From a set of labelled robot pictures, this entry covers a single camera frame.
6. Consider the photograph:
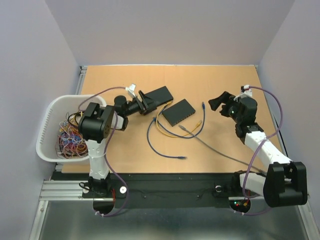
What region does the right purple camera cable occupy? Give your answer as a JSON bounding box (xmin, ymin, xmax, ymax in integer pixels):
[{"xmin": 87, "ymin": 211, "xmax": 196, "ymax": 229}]
[{"xmin": 232, "ymin": 85, "xmax": 286, "ymax": 216}]

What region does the near black network switch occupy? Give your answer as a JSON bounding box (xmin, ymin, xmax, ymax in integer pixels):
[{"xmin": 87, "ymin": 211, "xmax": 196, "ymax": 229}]
[{"xmin": 162, "ymin": 99, "xmax": 196, "ymax": 127}]

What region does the grey ethernet cable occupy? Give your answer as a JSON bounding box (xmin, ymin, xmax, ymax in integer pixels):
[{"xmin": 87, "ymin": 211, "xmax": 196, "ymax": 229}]
[{"xmin": 178, "ymin": 125, "xmax": 266, "ymax": 173}]

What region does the aluminium frame rail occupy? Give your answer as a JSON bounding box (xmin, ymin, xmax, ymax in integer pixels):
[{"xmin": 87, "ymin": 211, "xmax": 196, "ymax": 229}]
[{"xmin": 39, "ymin": 65, "xmax": 311, "ymax": 240}]

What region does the far black network switch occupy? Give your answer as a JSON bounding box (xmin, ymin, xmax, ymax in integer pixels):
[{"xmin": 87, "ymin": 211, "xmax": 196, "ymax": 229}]
[{"xmin": 145, "ymin": 86, "xmax": 174, "ymax": 107}]

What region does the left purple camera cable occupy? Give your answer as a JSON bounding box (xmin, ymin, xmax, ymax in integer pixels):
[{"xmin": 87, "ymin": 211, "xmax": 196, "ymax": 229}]
[{"xmin": 77, "ymin": 86, "xmax": 131, "ymax": 218}]

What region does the purple camera cable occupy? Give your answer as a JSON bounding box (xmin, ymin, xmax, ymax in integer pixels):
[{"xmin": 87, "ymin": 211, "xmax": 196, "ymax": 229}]
[
  {"xmin": 77, "ymin": 86, "xmax": 131, "ymax": 218},
  {"xmin": 232, "ymin": 85, "xmax": 286, "ymax": 216}
]

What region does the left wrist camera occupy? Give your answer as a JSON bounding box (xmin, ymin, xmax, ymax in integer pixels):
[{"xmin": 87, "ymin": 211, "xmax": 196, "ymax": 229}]
[{"xmin": 125, "ymin": 83, "xmax": 137, "ymax": 99}]

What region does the yellow ethernet cable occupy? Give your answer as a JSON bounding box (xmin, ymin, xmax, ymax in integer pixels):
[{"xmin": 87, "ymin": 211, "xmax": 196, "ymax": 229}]
[{"xmin": 155, "ymin": 101, "xmax": 203, "ymax": 138}]

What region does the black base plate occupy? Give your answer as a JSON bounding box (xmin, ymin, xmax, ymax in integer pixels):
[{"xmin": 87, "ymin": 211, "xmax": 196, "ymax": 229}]
[{"xmin": 52, "ymin": 171, "xmax": 251, "ymax": 214}]

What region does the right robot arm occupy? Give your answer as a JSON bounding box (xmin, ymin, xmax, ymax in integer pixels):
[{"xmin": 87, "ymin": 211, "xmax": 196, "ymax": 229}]
[{"xmin": 208, "ymin": 85, "xmax": 308, "ymax": 208}]

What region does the tangled wire bundle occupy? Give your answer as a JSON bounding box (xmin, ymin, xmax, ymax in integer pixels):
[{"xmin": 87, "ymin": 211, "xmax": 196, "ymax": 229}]
[{"xmin": 54, "ymin": 111, "xmax": 90, "ymax": 160}]

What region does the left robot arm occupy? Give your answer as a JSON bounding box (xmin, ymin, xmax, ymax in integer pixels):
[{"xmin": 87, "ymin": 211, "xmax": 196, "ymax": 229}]
[{"xmin": 78, "ymin": 91, "xmax": 160, "ymax": 197}]

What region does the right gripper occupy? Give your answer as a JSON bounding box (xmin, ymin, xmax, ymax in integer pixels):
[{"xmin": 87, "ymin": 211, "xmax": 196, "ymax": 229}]
[{"xmin": 207, "ymin": 91, "xmax": 243, "ymax": 124}]

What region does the white plastic bin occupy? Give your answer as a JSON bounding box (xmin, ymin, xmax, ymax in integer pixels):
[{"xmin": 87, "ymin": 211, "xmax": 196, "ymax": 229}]
[{"xmin": 36, "ymin": 94, "xmax": 106, "ymax": 165}]

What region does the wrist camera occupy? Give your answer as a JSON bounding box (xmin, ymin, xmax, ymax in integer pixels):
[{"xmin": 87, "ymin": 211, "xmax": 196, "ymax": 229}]
[
  {"xmin": 125, "ymin": 83, "xmax": 137, "ymax": 99},
  {"xmin": 240, "ymin": 84, "xmax": 253, "ymax": 98}
]

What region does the blue ethernet cable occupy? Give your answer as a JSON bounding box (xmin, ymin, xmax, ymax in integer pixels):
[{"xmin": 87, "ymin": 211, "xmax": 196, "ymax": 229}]
[{"xmin": 146, "ymin": 101, "xmax": 207, "ymax": 161}]

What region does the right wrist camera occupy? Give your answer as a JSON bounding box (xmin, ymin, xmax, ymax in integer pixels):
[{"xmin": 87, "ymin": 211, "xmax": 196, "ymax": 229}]
[{"xmin": 240, "ymin": 84, "xmax": 253, "ymax": 98}]

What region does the black network switch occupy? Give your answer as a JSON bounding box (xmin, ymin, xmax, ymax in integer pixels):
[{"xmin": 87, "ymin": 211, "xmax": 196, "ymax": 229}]
[
  {"xmin": 162, "ymin": 99, "xmax": 196, "ymax": 127},
  {"xmin": 145, "ymin": 86, "xmax": 174, "ymax": 107}
]

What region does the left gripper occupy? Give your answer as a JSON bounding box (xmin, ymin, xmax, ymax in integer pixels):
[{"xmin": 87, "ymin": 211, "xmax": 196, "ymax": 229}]
[{"xmin": 124, "ymin": 91, "xmax": 161, "ymax": 118}]

